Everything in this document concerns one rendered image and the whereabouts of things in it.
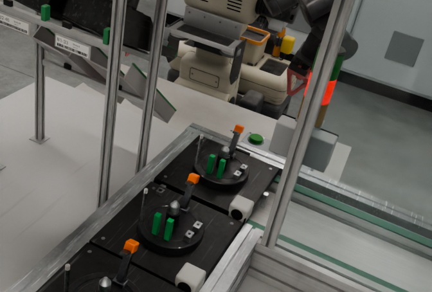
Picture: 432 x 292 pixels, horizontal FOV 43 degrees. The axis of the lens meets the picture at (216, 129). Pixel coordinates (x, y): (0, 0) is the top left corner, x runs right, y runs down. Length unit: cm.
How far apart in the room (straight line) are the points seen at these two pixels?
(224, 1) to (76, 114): 65
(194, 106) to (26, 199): 70
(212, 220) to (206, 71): 94
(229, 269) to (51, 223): 44
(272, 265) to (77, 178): 56
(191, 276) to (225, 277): 9
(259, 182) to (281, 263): 23
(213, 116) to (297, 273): 75
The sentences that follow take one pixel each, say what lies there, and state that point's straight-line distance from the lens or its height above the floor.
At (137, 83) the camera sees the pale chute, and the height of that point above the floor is 116.
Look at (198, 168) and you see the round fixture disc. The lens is 132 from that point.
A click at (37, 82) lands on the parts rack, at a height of 104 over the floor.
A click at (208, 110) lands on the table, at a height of 86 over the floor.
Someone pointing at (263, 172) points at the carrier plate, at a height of 97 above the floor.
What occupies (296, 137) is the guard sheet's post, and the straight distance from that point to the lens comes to 104.
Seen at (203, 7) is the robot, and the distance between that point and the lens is 199.
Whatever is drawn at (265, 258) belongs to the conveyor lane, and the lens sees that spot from 122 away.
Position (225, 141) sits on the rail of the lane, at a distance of 149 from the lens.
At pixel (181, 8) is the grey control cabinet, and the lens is 466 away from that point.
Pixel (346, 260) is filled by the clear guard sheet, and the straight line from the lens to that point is 118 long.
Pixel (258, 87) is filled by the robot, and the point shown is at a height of 75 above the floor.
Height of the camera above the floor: 176
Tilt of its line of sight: 31 degrees down
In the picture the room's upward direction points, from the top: 12 degrees clockwise
